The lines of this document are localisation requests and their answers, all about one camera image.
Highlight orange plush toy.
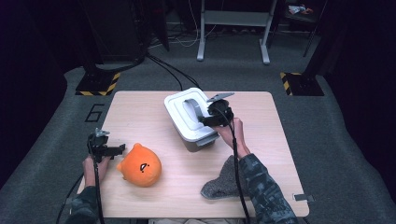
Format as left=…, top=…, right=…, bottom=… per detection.
left=116, top=143, right=163, bottom=189

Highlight grey tape strip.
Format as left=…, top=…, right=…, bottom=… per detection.
left=293, top=193, right=315, bottom=203

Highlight black equipment cabinet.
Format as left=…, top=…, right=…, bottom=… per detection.
left=81, top=0, right=148, bottom=63

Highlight black side table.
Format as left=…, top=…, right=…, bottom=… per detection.
left=270, top=0, right=321, bottom=58

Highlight person's left hand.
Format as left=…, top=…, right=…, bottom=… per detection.
left=82, top=156, right=111, bottom=188

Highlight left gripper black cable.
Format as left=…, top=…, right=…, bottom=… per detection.
left=88, top=136, right=106, bottom=224

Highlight black floor cable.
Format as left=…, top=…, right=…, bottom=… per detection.
left=148, top=55, right=203, bottom=91
left=146, top=54, right=184, bottom=91

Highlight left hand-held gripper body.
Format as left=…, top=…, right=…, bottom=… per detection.
left=87, top=128, right=110, bottom=162

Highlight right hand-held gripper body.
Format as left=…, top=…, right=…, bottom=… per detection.
left=205, top=91, right=235, bottom=127

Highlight thin black cable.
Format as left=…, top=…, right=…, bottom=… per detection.
left=55, top=174, right=85, bottom=224

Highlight white box lid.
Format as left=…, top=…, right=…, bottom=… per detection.
left=163, top=87, right=220, bottom=144

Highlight person's right hand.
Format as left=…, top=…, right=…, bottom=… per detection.
left=214, top=118, right=251, bottom=160

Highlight grey fluffy cloth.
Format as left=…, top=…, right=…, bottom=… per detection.
left=200, top=154, right=250, bottom=200

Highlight white floor cable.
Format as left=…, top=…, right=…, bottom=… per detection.
left=148, top=0, right=219, bottom=49

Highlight white metal stand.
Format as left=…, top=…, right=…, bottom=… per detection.
left=196, top=0, right=278, bottom=65

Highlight black striped stand base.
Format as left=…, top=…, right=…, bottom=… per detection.
left=75, top=71, right=121, bottom=97
left=279, top=72, right=325, bottom=97

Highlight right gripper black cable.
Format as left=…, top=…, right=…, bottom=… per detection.
left=214, top=106, right=251, bottom=224

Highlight white and orange clutter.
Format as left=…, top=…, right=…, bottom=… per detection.
left=288, top=4, right=314, bottom=16

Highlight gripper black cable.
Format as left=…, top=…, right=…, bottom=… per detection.
left=88, top=136, right=106, bottom=224
left=214, top=106, right=251, bottom=224

